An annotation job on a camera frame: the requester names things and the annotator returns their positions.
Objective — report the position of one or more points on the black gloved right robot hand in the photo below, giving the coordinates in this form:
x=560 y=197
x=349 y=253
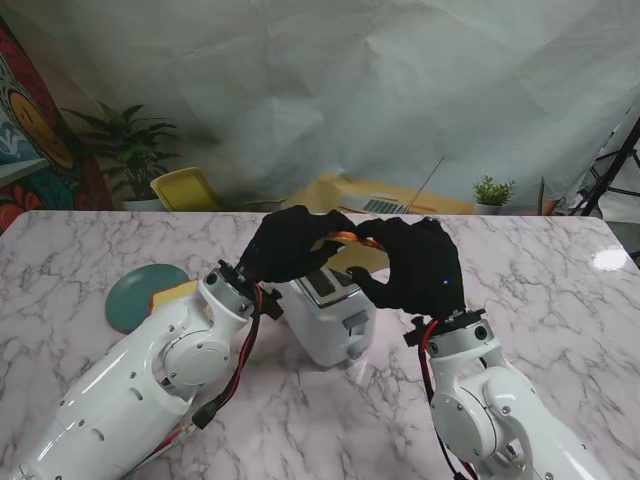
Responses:
x=425 y=270

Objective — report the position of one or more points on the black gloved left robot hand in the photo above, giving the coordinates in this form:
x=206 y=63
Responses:
x=285 y=240

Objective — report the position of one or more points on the yellow toy toast slice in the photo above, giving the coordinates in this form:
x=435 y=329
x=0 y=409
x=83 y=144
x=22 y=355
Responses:
x=172 y=295
x=365 y=260

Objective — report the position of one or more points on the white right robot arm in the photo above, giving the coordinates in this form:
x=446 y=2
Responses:
x=500 y=400

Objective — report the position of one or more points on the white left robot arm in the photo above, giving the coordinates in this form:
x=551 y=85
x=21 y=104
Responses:
x=125 y=380

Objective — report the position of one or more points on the yellow table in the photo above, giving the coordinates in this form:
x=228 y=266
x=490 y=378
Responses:
x=325 y=192

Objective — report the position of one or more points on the open silver laptop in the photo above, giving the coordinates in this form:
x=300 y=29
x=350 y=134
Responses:
x=380 y=205

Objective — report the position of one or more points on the white two-slot toaster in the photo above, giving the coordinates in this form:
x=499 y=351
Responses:
x=330 y=330

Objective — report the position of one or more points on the small green potted plant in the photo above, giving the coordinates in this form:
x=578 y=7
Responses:
x=492 y=192

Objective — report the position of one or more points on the yellow plastic chair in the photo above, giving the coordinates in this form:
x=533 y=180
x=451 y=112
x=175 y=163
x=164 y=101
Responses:
x=185 y=190

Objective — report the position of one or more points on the thin dark upright panel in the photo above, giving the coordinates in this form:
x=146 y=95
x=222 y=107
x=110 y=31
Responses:
x=542 y=195

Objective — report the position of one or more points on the teal round plate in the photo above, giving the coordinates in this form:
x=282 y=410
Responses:
x=130 y=300

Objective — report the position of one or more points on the white backdrop sheet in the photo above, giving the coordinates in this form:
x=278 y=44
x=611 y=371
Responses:
x=320 y=75

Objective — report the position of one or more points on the large leafy potted plant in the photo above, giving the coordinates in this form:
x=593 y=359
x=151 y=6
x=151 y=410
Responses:
x=132 y=150

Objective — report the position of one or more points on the black tripod stand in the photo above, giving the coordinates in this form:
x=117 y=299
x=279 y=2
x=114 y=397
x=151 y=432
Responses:
x=617 y=160

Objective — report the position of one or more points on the colourful mural banner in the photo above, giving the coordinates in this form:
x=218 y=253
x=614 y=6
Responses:
x=30 y=115

